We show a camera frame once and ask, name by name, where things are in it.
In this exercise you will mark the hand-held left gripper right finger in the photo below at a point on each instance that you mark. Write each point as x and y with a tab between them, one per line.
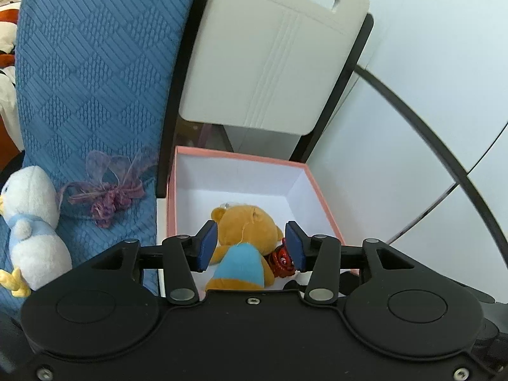
295	248

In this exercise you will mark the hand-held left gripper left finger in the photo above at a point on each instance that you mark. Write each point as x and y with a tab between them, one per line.
208	246

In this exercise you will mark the red glitter toy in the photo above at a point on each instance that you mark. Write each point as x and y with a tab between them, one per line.
280	262

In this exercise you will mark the brown teddy bear blue shirt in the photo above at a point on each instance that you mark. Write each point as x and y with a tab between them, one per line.
242	226

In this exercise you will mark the pink cardboard box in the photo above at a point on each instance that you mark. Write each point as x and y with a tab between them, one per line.
238	174

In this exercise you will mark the purple ribbon bow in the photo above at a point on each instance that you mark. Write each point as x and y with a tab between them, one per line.
107	200

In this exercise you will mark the black curved bar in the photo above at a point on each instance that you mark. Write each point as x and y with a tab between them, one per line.
436	143

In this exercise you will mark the white duck plush toy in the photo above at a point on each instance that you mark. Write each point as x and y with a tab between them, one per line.
31	206

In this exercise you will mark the blue textured cushion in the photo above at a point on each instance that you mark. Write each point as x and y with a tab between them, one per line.
91	67

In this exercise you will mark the white chair black frame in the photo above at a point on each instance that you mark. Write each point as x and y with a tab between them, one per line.
258	47

